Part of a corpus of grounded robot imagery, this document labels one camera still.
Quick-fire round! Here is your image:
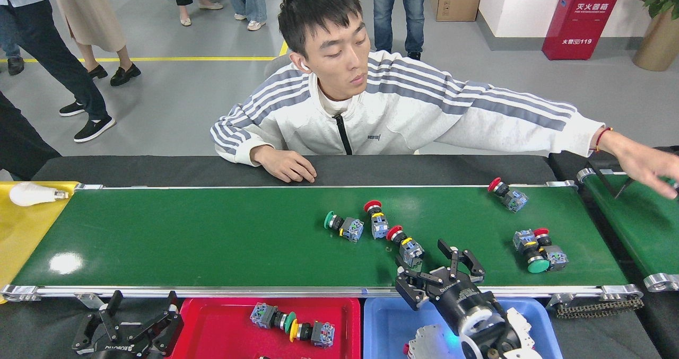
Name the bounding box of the yellow plastic tray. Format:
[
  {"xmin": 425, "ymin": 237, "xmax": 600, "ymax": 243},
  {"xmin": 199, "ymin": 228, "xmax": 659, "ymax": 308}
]
[{"xmin": 0, "ymin": 181, "xmax": 80, "ymax": 304}]

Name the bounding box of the conveyor drive chain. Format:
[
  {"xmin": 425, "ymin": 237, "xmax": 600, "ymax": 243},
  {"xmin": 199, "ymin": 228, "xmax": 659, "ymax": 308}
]
[{"xmin": 554, "ymin": 298, "xmax": 643, "ymax": 318}]

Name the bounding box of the brass plant pot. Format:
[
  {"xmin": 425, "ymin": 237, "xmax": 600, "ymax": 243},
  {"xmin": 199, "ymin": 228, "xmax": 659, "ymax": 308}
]
[{"xmin": 632, "ymin": 6, "xmax": 679, "ymax": 72}]

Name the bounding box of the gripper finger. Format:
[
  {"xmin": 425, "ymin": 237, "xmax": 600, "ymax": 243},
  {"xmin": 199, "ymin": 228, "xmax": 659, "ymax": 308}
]
[
  {"xmin": 396, "ymin": 268, "xmax": 443, "ymax": 311},
  {"xmin": 72, "ymin": 291, "xmax": 124, "ymax": 352},
  {"xmin": 439, "ymin": 240, "xmax": 486, "ymax": 284},
  {"xmin": 127, "ymin": 292, "xmax": 185, "ymax": 344}
]

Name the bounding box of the white light bulb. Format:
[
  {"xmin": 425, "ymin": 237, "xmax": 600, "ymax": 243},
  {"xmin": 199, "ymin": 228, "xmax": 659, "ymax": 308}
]
[{"xmin": 9, "ymin": 182, "xmax": 69, "ymax": 207}]

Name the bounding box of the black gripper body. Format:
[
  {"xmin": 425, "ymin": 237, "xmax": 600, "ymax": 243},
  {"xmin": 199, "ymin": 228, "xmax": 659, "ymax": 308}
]
[
  {"xmin": 80, "ymin": 340, "xmax": 170, "ymax": 359},
  {"xmin": 427, "ymin": 279, "xmax": 499, "ymax": 333}
]

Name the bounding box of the red string bracelet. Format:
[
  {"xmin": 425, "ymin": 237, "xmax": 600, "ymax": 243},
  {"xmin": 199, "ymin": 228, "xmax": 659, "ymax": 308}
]
[{"xmin": 594, "ymin": 127, "xmax": 614, "ymax": 153}]

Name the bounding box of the red fire extinguisher box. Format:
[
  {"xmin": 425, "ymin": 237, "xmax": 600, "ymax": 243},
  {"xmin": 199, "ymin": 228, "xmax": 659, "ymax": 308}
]
[{"xmin": 542, "ymin": 0, "xmax": 625, "ymax": 61}]

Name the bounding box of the red push button switch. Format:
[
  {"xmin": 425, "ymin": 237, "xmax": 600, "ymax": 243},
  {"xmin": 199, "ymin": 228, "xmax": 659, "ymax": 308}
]
[
  {"xmin": 488, "ymin": 177, "xmax": 529, "ymax": 213},
  {"xmin": 533, "ymin": 227, "xmax": 569, "ymax": 271},
  {"xmin": 386, "ymin": 225, "xmax": 425, "ymax": 268},
  {"xmin": 364, "ymin": 200, "xmax": 389, "ymax": 240}
]

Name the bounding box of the long green conveyor belt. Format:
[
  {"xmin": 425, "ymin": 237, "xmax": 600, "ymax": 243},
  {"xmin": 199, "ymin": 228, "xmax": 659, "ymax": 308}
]
[{"xmin": 0, "ymin": 180, "xmax": 644, "ymax": 302}]

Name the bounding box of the yellow push button switch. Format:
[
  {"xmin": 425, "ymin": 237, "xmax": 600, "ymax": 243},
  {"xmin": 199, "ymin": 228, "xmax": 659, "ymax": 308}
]
[{"xmin": 289, "ymin": 319, "xmax": 336, "ymax": 348}]

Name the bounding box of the person's right hand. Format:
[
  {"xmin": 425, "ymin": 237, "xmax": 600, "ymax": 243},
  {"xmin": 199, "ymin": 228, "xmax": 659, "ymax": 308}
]
[{"xmin": 260, "ymin": 147, "xmax": 317, "ymax": 183}]

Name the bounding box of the black cable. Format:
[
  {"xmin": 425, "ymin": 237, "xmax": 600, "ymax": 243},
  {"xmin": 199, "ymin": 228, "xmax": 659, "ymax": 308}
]
[{"xmin": 615, "ymin": 176, "xmax": 637, "ymax": 199}]

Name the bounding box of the person's left hand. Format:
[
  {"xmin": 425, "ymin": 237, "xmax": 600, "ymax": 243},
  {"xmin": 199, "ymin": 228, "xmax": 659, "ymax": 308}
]
[{"xmin": 605, "ymin": 130, "xmax": 679, "ymax": 199}]

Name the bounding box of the red plastic tray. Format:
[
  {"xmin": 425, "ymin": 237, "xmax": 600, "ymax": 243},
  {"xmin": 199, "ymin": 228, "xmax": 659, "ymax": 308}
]
[{"xmin": 169, "ymin": 297, "xmax": 362, "ymax": 359}]

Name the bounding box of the short green conveyor belt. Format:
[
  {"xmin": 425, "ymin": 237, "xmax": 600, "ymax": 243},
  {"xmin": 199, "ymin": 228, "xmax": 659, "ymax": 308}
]
[{"xmin": 577, "ymin": 167, "xmax": 679, "ymax": 293}]

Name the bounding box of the blue plastic tray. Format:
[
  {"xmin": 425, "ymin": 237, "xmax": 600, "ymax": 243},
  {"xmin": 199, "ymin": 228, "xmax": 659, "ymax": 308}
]
[{"xmin": 363, "ymin": 296, "xmax": 564, "ymax": 359}]

